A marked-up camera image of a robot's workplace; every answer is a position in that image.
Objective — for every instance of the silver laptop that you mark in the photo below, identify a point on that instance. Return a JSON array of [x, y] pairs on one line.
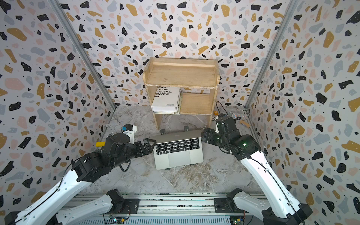
[[178, 149]]

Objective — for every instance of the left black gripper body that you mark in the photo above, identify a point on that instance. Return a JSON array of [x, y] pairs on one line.
[[132, 151]]

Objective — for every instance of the yellow sponge block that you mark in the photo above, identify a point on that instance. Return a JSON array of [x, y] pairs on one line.
[[100, 144]]

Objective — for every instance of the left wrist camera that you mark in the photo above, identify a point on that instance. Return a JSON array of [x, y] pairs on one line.
[[130, 131]]

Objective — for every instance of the wooden shelf unit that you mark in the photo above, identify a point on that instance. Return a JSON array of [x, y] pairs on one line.
[[185, 73]]

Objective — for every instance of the black laptop stand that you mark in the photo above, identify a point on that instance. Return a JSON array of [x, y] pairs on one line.
[[174, 130]]

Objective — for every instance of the white book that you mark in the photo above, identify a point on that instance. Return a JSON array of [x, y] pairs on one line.
[[166, 99]]

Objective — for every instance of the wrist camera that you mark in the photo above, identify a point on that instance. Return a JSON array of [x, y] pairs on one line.
[[130, 131], [225, 124]]

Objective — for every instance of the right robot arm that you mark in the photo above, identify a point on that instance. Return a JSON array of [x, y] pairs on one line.
[[261, 174]]

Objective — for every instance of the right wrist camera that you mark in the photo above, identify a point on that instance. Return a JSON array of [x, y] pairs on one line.
[[225, 124]]

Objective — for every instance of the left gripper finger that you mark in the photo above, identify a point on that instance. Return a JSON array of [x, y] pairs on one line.
[[146, 153], [149, 143]]

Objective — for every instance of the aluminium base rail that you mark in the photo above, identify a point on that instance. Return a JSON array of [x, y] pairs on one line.
[[174, 204]]

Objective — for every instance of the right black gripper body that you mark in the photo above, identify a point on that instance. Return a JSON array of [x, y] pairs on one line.
[[213, 138]]

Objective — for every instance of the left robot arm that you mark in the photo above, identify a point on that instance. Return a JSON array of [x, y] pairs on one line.
[[115, 151]]

